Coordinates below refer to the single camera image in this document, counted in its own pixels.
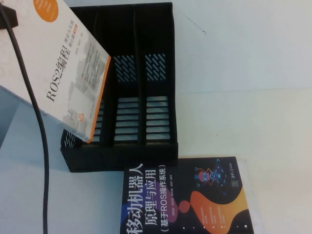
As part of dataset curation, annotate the black three-slot book stand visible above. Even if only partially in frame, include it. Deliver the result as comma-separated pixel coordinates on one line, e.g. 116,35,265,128
59,1,179,173

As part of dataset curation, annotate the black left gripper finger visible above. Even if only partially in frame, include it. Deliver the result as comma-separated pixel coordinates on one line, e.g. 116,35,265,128
0,5,20,30

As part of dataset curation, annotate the white orange ROS2 book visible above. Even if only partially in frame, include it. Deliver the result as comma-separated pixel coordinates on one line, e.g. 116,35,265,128
0,0,112,144

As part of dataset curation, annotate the dark colourful robot book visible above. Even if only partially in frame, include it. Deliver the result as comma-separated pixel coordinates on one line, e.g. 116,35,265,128
119,156,255,234

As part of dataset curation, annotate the thick black cable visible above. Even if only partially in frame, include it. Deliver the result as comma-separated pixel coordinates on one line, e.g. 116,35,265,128
0,3,50,234

